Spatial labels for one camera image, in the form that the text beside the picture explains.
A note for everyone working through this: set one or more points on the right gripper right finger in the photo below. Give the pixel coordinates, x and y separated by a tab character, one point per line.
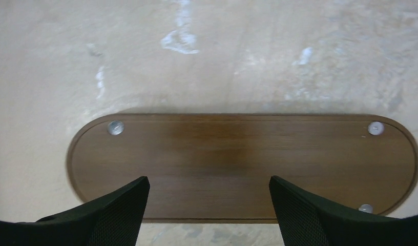
305	218

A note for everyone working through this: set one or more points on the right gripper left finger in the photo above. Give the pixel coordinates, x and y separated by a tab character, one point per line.
113	219

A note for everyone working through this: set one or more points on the oval wooden tray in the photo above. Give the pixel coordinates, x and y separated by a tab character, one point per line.
215	168

